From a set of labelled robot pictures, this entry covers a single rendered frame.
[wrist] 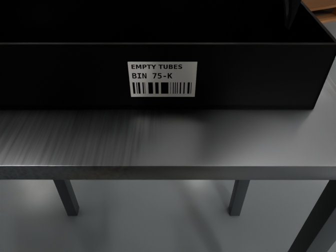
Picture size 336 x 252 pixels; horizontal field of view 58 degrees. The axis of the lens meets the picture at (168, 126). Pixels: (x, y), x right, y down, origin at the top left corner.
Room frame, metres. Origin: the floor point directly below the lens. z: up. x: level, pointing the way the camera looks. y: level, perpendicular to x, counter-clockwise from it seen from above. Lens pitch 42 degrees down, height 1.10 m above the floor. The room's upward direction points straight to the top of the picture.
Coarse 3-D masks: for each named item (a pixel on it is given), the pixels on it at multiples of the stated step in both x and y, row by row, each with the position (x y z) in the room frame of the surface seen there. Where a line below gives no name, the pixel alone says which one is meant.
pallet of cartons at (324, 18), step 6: (306, 0) 2.43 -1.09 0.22; (312, 0) 2.45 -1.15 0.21; (318, 0) 2.47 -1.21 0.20; (324, 0) 2.49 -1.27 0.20; (330, 0) 2.51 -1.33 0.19; (312, 6) 2.46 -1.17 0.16; (318, 6) 2.48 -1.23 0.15; (324, 6) 2.50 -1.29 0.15; (330, 6) 2.52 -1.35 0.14; (318, 18) 2.55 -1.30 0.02; (324, 18) 2.55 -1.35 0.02; (330, 18) 2.55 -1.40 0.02
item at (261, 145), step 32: (320, 96) 0.40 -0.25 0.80; (0, 128) 0.32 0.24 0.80; (32, 128) 0.32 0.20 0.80; (64, 128) 0.32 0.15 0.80; (96, 128) 0.32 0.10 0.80; (128, 128) 0.32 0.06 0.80; (160, 128) 0.32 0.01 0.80; (192, 128) 0.32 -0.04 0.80; (224, 128) 0.32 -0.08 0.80; (256, 128) 0.32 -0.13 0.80; (288, 128) 0.32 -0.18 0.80; (320, 128) 0.32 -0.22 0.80; (0, 160) 0.26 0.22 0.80; (32, 160) 0.26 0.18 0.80; (64, 160) 0.26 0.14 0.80; (96, 160) 0.26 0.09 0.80; (128, 160) 0.26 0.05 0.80; (160, 160) 0.26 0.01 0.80; (192, 160) 0.26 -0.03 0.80; (224, 160) 0.26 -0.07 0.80; (256, 160) 0.26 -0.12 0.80; (288, 160) 0.26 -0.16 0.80; (320, 160) 0.26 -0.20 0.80; (64, 192) 0.66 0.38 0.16; (320, 224) 0.26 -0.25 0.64
